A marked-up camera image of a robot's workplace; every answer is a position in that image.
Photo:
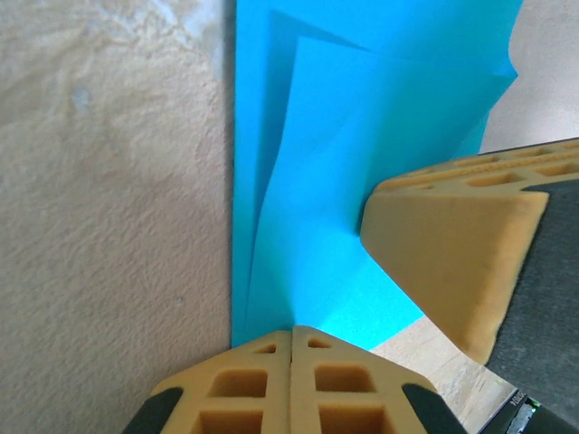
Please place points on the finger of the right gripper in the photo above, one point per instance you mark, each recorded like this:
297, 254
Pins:
452, 262
543, 153

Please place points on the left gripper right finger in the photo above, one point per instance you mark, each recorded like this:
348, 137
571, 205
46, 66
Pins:
384, 407

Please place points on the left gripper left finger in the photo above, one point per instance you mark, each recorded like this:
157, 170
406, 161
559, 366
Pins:
253, 398

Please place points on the blue paper sheet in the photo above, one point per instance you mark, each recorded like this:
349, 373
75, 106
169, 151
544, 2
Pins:
316, 135

